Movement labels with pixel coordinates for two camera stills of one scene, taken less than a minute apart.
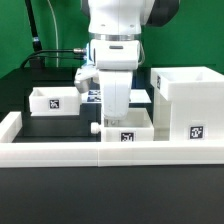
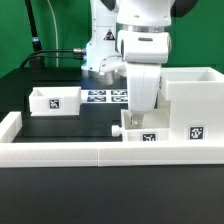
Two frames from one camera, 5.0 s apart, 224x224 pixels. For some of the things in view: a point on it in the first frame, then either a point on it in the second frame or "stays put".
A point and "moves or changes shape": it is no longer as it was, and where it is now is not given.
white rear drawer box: [54, 101] stays put
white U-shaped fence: [66, 154] stays put
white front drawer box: [138, 127] moves or changes shape
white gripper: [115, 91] to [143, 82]
